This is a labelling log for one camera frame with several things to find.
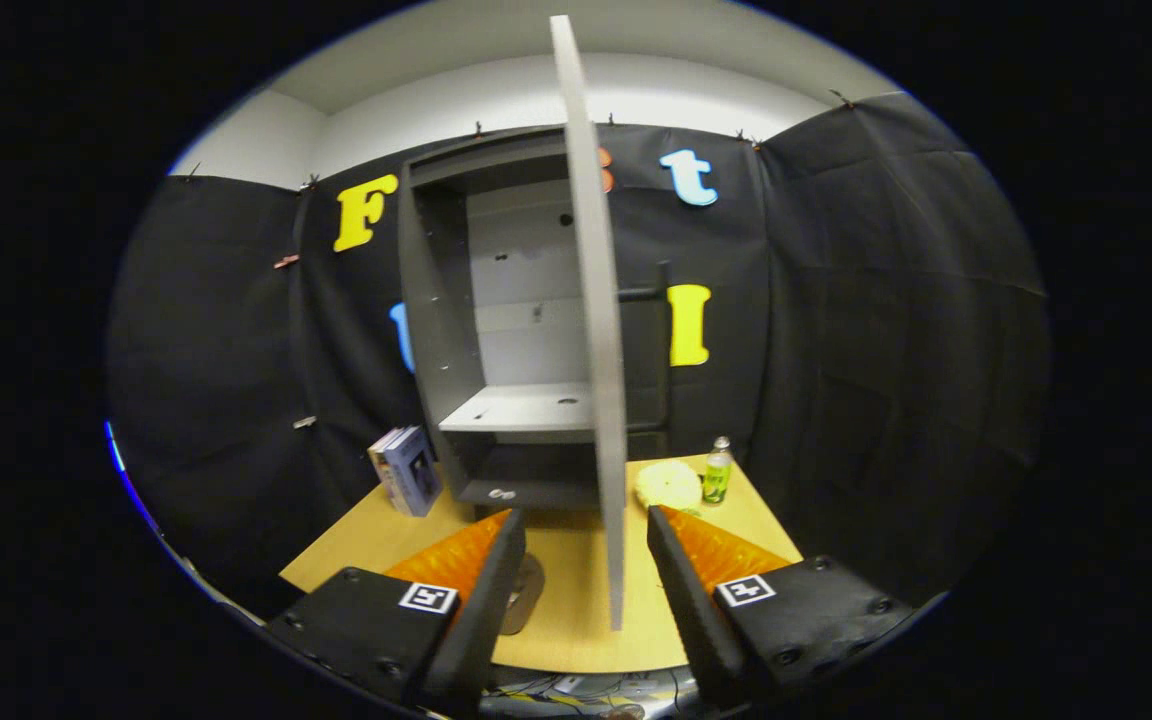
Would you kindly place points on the grey shoe cabinet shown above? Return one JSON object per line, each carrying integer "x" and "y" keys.
{"x": 526, "y": 405}

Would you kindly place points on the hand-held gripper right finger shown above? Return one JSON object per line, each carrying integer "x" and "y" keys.
{"x": 696, "y": 620}

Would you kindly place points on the small red clip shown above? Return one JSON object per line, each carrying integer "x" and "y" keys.
{"x": 286, "y": 261}

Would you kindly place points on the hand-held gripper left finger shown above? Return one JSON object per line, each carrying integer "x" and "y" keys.
{"x": 486, "y": 620}

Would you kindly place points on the black backdrop cloth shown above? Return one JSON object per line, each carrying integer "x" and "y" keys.
{"x": 886, "y": 300}

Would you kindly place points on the green drink bottle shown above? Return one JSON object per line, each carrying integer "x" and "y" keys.
{"x": 717, "y": 475}

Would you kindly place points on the yellow plush toy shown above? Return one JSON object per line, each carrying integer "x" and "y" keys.
{"x": 668, "y": 485}

